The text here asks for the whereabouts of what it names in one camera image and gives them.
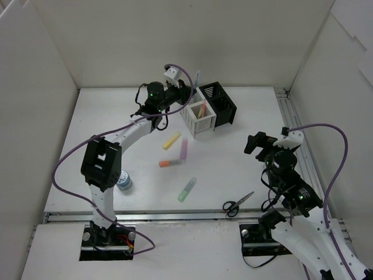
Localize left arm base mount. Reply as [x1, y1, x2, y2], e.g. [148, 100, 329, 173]
[79, 225, 136, 261]

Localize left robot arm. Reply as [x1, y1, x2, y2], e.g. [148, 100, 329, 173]
[80, 80, 195, 245]

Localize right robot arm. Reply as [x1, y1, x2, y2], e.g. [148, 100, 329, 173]
[244, 131, 372, 279]

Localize blue lidded round tub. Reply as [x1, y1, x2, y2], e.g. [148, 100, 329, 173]
[116, 170, 132, 191]

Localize black slotted container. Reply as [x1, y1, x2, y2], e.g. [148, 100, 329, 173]
[200, 82, 237, 128]

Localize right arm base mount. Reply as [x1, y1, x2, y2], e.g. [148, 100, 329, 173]
[239, 223, 291, 269]

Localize aluminium frame rail front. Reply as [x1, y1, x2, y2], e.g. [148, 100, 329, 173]
[43, 206, 330, 225]

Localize orange capped grey highlighter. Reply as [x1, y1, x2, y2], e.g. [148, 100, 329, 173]
[159, 159, 184, 168]

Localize black handled scissors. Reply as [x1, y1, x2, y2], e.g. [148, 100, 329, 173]
[222, 191, 255, 218]

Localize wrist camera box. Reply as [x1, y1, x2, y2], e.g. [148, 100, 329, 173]
[164, 66, 181, 88]
[273, 127, 304, 152]

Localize white slotted container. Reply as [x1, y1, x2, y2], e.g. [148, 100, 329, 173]
[180, 88, 217, 138]

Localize aluminium frame rail right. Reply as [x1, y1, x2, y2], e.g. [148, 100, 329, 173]
[273, 87, 368, 280]

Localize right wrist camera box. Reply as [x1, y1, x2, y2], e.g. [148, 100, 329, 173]
[273, 127, 304, 152]

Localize aluminium frame rail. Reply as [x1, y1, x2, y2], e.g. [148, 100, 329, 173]
[273, 87, 368, 280]
[43, 206, 330, 225]

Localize orange slim highlighter pen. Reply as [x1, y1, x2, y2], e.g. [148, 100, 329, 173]
[197, 101, 206, 119]

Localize pink chunky highlighter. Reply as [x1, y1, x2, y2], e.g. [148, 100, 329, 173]
[180, 138, 188, 160]

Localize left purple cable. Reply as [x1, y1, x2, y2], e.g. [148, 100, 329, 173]
[51, 64, 196, 257]

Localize yellow chunky highlighter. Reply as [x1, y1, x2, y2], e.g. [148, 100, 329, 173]
[162, 131, 181, 150]

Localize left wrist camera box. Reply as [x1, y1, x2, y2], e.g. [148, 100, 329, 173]
[164, 66, 181, 88]

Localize blue slim highlighter pen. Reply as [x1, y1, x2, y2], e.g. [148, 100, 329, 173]
[193, 69, 200, 94]

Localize green capped highlighter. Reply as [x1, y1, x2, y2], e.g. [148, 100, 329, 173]
[178, 177, 197, 202]

